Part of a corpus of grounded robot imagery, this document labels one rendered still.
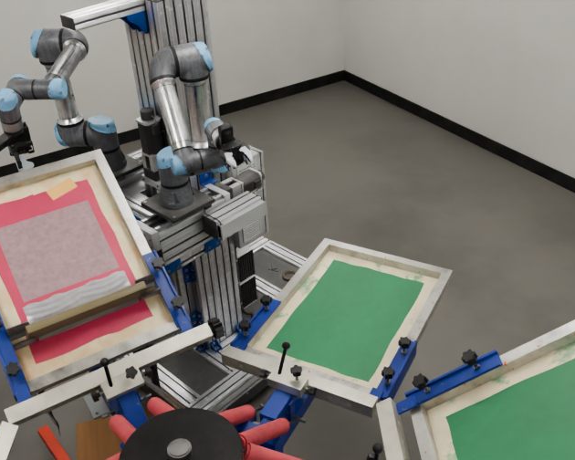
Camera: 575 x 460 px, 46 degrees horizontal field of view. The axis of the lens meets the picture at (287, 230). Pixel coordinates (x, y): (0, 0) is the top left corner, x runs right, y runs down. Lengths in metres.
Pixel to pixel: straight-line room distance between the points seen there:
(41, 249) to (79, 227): 0.16
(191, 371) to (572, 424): 2.16
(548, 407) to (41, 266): 1.69
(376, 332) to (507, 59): 3.49
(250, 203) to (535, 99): 3.14
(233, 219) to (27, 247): 0.84
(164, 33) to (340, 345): 1.38
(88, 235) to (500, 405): 1.51
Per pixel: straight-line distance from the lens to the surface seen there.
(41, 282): 2.50
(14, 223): 2.62
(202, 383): 3.52
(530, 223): 5.13
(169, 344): 2.33
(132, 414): 2.26
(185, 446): 1.78
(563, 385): 1.99
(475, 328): 4.14
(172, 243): 2.87
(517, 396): 2.02
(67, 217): 2.61
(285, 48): 6.93
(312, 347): 2.56
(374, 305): 2.74
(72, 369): 2.35
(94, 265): 2.52
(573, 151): 5.50
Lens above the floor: 2.71
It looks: 34 degrees down
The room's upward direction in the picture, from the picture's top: 3 degrees counter-clockwise
